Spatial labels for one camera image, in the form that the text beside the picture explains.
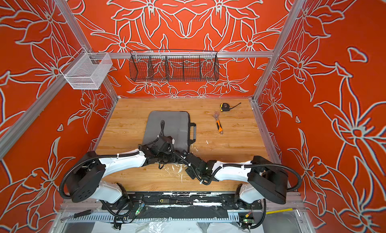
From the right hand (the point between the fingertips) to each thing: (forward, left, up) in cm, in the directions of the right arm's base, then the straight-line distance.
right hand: (188, 164), depth 84 cm
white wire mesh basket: (+46, +65, +32) cm, 86 cm away
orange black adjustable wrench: (+39, -20, -1) cm, 43 cm away
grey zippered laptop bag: (+30, +9, -4) cm, 32 cm away
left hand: (+3, +5, +2) cm, 6 cm away
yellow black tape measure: (+43, -26, +2) cm, 51 cm away
